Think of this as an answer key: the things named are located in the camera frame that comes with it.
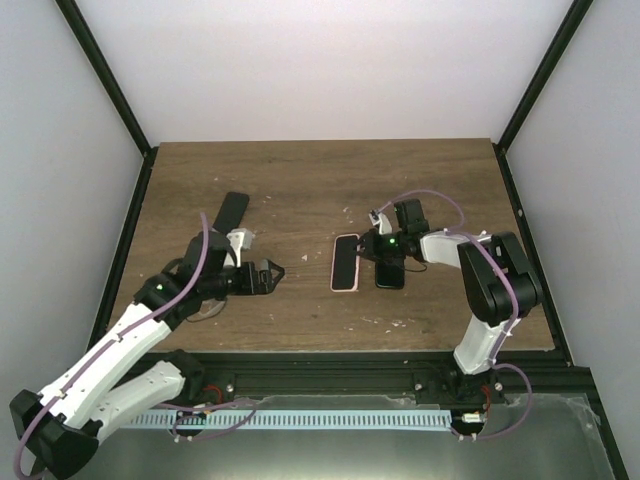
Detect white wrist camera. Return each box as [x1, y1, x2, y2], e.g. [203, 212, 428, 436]
[224, 228, 255, 267]
[369, 210, 393, 235]

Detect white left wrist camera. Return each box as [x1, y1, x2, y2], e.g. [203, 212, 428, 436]
[224, 228, 255, 267]

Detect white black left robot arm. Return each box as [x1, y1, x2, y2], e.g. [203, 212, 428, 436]
[9, 229, 285, 479]

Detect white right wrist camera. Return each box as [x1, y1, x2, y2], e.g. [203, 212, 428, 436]
[369, 210, 393, 235]

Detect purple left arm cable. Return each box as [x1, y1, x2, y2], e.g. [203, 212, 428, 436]
[13, 212, 259, 479]

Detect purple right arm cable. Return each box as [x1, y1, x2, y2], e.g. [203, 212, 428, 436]
[374, 188, 532, 441]

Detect black phone case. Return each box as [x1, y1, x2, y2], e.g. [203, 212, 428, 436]
[374, 263, 405, 290]

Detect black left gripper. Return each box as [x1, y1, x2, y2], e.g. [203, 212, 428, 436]
[202, 260, 285, 301]

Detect clear phone case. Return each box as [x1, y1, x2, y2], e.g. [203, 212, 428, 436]
[189, 299, 227, 323]

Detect light blue slotted cable duct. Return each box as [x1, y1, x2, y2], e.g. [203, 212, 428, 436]
[125, 409, 452, 432]

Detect black aluminium frame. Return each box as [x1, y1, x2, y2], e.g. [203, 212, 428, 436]
[57, 1, 628, 479]

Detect pink phone case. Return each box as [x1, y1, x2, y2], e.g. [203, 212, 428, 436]
[330, 233, 362, 293]

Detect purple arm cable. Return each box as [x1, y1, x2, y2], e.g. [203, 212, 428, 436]
[374, 188, 532, 441]
[13, 212, 259, 479]

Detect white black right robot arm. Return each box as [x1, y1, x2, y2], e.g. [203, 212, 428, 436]
[355, 197, 543, 403]

